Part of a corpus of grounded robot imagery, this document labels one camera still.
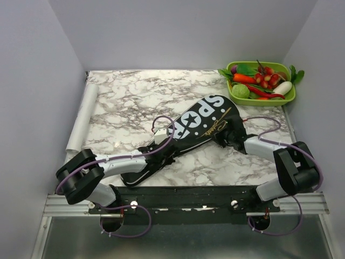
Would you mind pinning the black sport racket bag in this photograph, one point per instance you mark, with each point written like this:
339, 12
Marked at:
196, 126

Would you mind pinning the white toy radish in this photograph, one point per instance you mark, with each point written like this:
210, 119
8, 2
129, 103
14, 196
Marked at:
283, 88

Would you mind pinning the purple toy onion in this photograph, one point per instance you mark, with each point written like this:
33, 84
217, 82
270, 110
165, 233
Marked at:
233, 69

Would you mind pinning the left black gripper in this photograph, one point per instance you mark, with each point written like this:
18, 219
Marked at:
169, 161

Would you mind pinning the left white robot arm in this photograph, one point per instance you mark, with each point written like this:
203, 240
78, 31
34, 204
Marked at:
79, 179

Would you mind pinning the green plastic basket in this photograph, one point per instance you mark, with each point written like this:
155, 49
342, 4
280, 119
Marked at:
250, 69

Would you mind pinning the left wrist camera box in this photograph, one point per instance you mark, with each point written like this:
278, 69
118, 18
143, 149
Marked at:
160, 135

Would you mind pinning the orange toy carrot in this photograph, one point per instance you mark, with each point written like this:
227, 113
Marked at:
241, 78

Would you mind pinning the white shuttlecock tube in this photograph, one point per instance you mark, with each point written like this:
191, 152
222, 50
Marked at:
80, 126

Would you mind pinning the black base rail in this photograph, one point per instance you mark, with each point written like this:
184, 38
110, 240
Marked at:
186, 205

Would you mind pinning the red toy cherry bunch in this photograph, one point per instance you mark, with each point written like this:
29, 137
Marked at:
266, 77

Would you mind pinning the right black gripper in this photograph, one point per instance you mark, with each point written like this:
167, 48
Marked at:
221, 141

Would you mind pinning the green toy cabbage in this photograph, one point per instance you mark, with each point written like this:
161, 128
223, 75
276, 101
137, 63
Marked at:
240, 91

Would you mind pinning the red toy chili pepper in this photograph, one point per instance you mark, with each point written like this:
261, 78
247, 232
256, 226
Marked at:
263, 94

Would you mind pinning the green toy leaf outside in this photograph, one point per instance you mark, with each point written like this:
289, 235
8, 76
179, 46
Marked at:
296, 76

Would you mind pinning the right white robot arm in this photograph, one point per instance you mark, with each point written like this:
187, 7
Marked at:
296, 170

